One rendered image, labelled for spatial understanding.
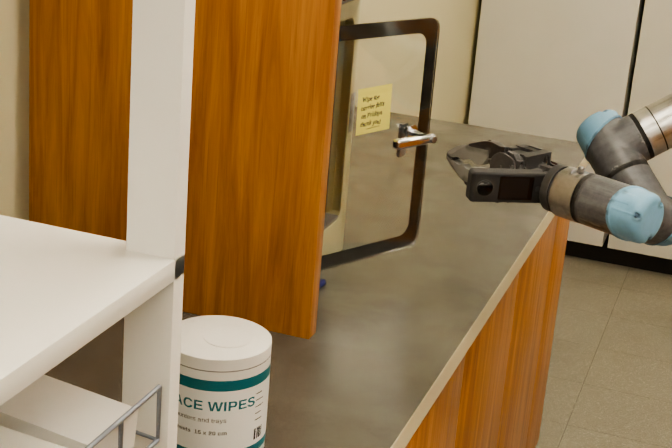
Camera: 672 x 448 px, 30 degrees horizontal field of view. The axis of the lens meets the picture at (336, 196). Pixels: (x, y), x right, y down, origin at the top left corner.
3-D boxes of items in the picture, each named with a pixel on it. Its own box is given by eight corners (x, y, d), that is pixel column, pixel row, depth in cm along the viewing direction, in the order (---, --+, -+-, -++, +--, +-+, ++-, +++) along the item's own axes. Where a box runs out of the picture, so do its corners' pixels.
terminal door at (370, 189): (282, 278, 199) (299, 29, 186) (414, 243, 219) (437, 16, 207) (285, 280, 198) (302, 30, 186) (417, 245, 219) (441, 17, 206)
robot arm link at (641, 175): (665, 169, 190) (629, 156, 182) (702, 229, 185) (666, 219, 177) (625, 199, 194) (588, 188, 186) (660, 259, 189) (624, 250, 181)
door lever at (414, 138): (375, 145, 204) (377, 130, 203) (415, 138, 210) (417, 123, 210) (399, 154, 200) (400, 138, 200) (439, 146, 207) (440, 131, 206)
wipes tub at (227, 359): (142, 455, 154) (145, 343, 149) (189, 410, 165) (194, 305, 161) (239, 480, 150) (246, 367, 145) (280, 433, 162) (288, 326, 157)
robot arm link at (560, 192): (566, 227, 180) (573, 172, 177) (540, 218, 183) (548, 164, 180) (596, 218, 185) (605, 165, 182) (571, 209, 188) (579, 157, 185)
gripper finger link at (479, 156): (467, 150, 200) (512, 165, 194) (442, 155, 196) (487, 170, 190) (469, 131, 199) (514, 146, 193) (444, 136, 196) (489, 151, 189)
